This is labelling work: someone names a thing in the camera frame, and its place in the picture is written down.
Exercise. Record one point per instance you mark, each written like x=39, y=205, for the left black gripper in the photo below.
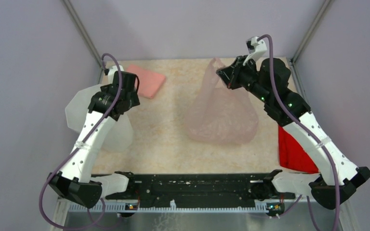
x=134, y=97

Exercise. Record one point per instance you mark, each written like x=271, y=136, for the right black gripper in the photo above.
x=231, y=74

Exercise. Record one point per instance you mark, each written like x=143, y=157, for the translucent pink trash bag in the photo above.
x=220, y=115

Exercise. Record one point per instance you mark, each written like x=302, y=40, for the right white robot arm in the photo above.
x=338, y=178

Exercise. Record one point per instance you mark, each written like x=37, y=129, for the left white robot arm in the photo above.
x=74, y=180

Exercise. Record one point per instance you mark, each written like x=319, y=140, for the red snack package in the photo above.
x=291, y=154

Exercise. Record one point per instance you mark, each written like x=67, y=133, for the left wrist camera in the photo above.
x=112, y=71

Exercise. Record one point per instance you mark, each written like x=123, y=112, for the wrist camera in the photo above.
x=112, y=71
x=256, y=47

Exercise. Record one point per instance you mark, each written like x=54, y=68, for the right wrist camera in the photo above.
x=256, y=47

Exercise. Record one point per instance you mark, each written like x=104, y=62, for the left aluminium frame post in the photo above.
x=75, y=18

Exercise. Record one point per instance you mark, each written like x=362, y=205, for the aluminium frame post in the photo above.
x=75, y=18
x=326, y=5

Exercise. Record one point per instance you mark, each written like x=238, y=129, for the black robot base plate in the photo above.
x=248, y=185

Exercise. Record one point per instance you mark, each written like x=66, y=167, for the right aluminium frame post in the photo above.
x=326, y=5

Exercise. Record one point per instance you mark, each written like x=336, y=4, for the aluminium front rail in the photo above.
x=144, y=202

